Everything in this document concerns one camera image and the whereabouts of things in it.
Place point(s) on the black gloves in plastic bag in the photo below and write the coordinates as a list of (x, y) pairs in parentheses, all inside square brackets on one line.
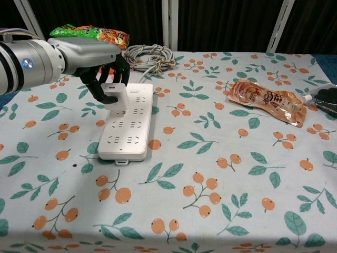
[(326, 98)]

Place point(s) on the black pleated curtain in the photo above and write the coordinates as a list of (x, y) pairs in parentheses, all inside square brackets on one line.
[(223, 21), (10, 13), (316, 23), (105, 15)]

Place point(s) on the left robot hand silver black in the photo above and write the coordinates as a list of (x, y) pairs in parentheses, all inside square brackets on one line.
[(87, 52)]

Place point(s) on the green snack bag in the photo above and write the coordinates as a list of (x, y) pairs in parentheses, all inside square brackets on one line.
[(79, 31)]

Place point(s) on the blue table cover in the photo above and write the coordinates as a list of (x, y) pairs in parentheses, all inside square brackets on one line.
[(325, 66)]

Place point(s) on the orange sauce pouch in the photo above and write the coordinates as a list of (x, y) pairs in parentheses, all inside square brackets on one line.
[(263, 100)]

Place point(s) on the white plug adapter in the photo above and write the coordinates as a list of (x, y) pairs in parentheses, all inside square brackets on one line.
[(118, 97)]

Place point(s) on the white frame post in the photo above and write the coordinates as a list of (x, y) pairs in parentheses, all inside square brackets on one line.
[(280, 26), (168, 23), (29, 18)]

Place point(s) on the floral fruit-print tablecloth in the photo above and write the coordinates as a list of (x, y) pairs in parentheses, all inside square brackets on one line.
[(210, 158)]

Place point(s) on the white power strip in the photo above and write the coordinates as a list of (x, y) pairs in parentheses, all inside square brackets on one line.
[(126, 137)]

